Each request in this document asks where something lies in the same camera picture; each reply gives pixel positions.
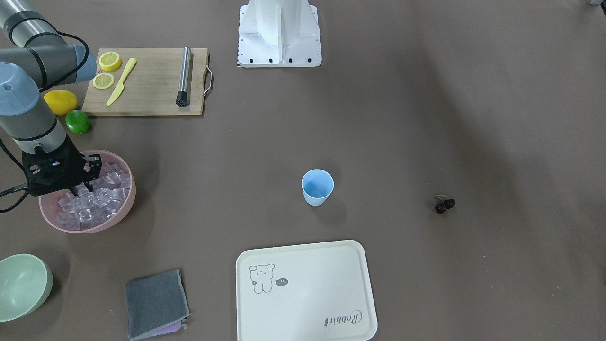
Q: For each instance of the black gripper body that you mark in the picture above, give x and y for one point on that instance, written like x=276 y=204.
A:
x=72 y=161

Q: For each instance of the pile of clear ice cubes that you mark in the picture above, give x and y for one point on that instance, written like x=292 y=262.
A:
x=97 y=201

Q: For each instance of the dark red cherries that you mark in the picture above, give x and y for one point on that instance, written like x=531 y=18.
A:
x=445 y=203

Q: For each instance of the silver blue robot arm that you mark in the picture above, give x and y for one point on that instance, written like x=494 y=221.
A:
x=42 y=58

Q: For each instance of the light blue cup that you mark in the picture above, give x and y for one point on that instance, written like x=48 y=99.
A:
x=317 y=185

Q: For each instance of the pink bowl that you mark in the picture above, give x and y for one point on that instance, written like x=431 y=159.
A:
x=124 y=208

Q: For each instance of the green lime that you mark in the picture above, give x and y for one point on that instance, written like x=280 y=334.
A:
x=77 y=122

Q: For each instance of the yellow lemon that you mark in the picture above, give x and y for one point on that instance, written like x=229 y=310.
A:
x=61 y=102

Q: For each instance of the yellow plastic knife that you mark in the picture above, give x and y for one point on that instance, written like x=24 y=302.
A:
x=119 y=88

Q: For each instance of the lemon slice lower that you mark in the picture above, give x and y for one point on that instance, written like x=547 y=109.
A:
x=103 y=81

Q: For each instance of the lemon slice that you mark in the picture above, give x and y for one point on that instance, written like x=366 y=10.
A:
x=110 y=61
x=103 y=81

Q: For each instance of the bamboo cutting board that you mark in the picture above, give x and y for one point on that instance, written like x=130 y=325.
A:
x=152 y=86

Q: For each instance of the mint green bowl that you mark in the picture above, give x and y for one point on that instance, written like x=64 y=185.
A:
x=25 y=284

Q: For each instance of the lemon slice upper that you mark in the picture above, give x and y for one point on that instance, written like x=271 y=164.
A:
x=110 y=61

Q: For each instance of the steel muddler black tip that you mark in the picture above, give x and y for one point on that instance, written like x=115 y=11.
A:
x=182 y=96

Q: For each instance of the grey folded cloth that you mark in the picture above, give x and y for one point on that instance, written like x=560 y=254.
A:
x=156 y=305

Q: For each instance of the cream rabbit tray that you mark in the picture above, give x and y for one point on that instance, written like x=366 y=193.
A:
x=309 y=292

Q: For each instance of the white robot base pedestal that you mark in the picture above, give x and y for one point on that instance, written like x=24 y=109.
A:
x=279 y=34

